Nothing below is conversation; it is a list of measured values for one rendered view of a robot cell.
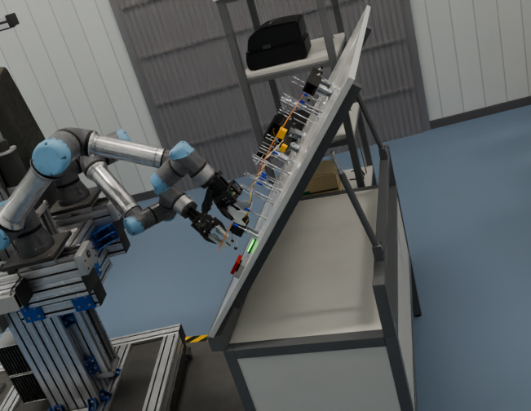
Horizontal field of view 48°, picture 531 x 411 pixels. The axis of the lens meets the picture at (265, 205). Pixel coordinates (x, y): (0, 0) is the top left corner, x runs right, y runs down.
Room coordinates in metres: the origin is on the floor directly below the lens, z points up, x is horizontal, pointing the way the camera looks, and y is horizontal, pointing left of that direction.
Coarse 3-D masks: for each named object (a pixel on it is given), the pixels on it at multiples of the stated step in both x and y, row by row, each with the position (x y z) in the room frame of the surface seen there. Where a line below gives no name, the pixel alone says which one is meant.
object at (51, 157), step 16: (48, 144) 1.96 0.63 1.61; (64, 144) 1.99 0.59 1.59; (80, 144) 2.07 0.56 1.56; (32, 160) 2.00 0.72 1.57; (48, 160) 1.96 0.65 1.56; (64, 160) 1.95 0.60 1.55; (32, 176) 2.01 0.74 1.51; (48, 176) 1.98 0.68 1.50; (16, 192) 2.03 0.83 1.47; (32, 192) 2.01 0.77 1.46; (0, 208) 2.09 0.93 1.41; (16, 208) 2.03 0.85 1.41; (0, 224) 2.04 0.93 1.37; (16, 224) 2.06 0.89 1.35; (0, 240) 2.03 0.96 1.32
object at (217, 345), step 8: (224, 296) 1.95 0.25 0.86; (232, 312) 1.85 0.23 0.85; (240, 312) 1.91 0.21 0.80; (224, 320) 1.79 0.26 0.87; (232, 320) 1.83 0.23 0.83; (224, 328) 1.75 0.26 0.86; (232, 328) 1.81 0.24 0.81; (208, 336) 1.73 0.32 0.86; (216, 336) 1.71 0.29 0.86; (224, 336) 1.73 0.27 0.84; (216, 344) 1.72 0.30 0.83; (224, 344) 1.71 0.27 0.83
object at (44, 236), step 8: (40, 224) 2.24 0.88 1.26; (32, 232) 2.19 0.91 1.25; (40, 232) 2.21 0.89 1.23; (48, 232) 2.26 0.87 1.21; (16, 240) 2.20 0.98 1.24; (24, 240) 2.18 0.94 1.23; (32, 240) 2.18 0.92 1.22; (40, 240) 2.20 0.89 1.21; (48, 240) 2.22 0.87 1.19; (16, 248) 2.21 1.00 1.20; (24, 248) 2.17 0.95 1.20; (32, 248) 2.17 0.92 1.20; (40, 248) 2.18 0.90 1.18; (48, 248) 2.20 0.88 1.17; (24, 256) 2.17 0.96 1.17; (32, 256) 2.17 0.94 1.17
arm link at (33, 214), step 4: (0, 204) 2.20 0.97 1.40; (4, 204) 2.19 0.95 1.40; (32, 208) 2.24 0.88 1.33; (32, 212) 2.22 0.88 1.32; (28, 216) 2.19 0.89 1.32; (32, 216) 2.21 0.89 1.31; (36, 216) 2.24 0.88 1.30; (28, 220) 2.19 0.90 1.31; (32, 220) 2.21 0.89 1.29; (36, 220) 2.22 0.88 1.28; (28, 224) 2.19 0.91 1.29; (32, 224) 2.20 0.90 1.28; (36, 224) 2.22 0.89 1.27; (24, 228) 2.17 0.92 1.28; (28, 228) 2.19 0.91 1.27; (32, 228) 2.20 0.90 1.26; (24, 232) 2.18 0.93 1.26
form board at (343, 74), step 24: (360, 24) 2.35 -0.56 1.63; (360, 48) 1.85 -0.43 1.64; (336, 72) 2.29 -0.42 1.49; (336, 96) 1.58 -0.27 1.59; (312, 120) 2.21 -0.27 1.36; (312, 144) 1.56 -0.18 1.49; (288, 168) 2.18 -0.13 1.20; (288, 192) 1.59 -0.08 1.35; (264, 216) 2.09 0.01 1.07; (264, 240) 1.63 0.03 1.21; (240, 288) 1.67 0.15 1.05
